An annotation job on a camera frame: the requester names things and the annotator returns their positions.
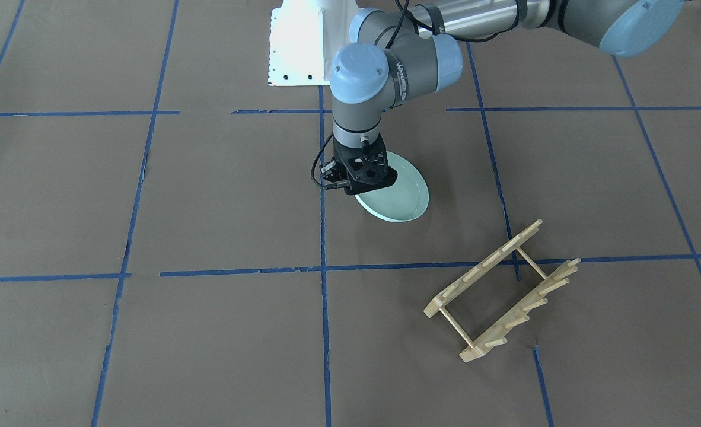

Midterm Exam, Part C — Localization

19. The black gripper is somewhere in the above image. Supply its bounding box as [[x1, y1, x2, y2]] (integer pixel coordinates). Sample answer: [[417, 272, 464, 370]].
[[321, 134, 399, 195]]

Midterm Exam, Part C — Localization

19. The light green round plate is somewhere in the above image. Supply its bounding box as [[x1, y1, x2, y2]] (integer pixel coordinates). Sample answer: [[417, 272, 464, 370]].
[[355, 151, 429, 222]]

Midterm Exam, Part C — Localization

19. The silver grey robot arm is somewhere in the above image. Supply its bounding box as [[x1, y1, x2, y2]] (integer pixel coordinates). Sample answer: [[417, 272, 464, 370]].
[[314, 1, 683, 195]]

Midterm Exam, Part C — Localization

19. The wooden plate rack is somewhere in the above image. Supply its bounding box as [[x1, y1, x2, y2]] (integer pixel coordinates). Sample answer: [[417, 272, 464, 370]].
[[423, 219, 581, 362]]

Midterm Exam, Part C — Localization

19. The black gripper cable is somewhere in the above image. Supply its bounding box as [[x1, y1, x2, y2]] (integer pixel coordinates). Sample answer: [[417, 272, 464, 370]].
[[310, 132, 351, 192]]

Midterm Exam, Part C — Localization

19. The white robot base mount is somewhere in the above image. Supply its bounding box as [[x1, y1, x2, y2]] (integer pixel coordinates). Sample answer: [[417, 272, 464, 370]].
[[267, 1, 361, 87]]

